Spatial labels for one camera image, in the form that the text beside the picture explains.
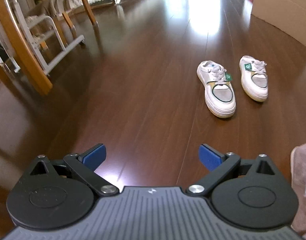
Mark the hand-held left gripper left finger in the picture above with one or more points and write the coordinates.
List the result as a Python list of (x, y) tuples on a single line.
[(94, 156)]

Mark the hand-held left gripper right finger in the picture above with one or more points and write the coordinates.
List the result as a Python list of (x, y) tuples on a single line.
[(209, 156)]

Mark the white green-label sneaker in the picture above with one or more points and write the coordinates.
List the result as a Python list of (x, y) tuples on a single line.
[(258, 82), (218, 100)]

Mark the taupe plush slipper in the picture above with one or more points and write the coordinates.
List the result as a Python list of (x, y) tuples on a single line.
[(304, 175)]

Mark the wooden chair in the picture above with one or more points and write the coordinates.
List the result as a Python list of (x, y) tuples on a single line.
[(89, 8)]

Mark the brown cardboard sheet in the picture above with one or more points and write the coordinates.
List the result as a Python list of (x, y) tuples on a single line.
[(280, 2)]

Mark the white metal frame rack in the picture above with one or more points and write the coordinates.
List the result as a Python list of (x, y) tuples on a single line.
[(56, 37)]

